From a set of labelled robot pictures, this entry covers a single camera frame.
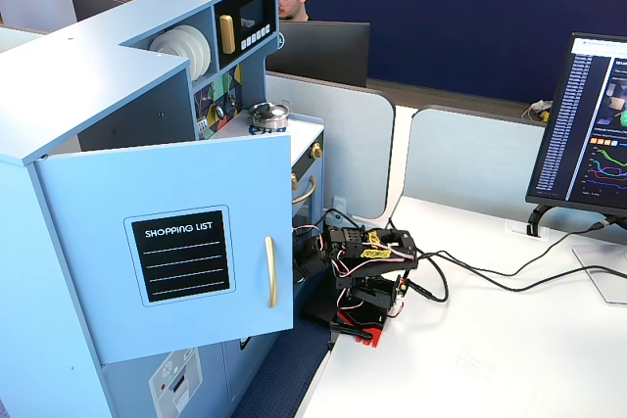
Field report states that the blue shopping list cabinet door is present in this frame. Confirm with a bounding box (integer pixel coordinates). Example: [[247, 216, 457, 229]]
[[32, 132, 295, 365]]

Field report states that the gold microwave door handle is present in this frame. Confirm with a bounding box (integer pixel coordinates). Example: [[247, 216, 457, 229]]
[[218, 14, 236, 55]]

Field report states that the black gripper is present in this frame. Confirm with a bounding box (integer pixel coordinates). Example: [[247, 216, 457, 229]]
[[293, 224, 367, 279]]

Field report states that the light blue toy kitchen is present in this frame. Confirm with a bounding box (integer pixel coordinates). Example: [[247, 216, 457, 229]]
[[0, 0, 326, 418]]

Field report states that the black cable with usb plug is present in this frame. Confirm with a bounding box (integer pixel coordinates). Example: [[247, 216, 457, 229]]
[[391, 218, 616, 277]]

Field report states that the red and black robot base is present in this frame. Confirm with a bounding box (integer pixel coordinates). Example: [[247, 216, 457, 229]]
[[300, 290, 406, 348]]

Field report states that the gold oven door handle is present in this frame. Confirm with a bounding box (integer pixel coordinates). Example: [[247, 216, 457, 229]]
[[291, 173, 317, 205]]

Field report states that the silver monitor stand base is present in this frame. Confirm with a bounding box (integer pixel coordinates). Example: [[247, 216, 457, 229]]
[[571, 243, 627, 305]]

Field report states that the black monitor seen from behind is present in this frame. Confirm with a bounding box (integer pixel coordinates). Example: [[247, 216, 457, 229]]
[[265, 20, 371, 89]]

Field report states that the gold cabinet door handle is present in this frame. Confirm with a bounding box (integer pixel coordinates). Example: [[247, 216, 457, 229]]
[[264, 235, 279, 309]]

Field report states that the dark grey monitor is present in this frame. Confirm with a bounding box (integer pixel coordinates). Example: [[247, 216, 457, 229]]
[[69, 0, 128, 23]]

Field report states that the computer monitor with lit screen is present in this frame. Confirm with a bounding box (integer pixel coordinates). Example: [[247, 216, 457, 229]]
[[524, 31, 627, 218]]

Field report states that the yellow and white object pile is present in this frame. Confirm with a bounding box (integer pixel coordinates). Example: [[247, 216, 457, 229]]
[[527, 99, 554, 124]]

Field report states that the white toy plate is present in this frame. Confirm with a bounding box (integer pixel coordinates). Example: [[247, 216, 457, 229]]
[[149, 27, 200, 77], [183, 23, 213, 77], [169, 24, 207, 80]]

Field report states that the grey desk divider panel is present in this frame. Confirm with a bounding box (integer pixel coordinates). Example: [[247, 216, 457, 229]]
[[264, 70, 397, 221], [403, 104, 553, 205]]

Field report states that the silver toy pot with lid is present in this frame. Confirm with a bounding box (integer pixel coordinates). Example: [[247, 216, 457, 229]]
[[248, 100, 294, 136]]

